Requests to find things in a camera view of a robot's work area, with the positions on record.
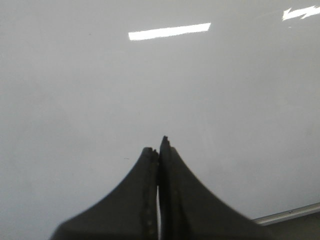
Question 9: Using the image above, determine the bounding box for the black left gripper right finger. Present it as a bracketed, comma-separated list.
[159, 146, 273, 240]

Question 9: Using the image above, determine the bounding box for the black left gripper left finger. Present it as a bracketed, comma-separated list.
[51, 147, 159, 240]

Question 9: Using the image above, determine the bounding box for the white whiteboard with aluminium frame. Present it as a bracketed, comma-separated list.
[0, 0, 320, 240]

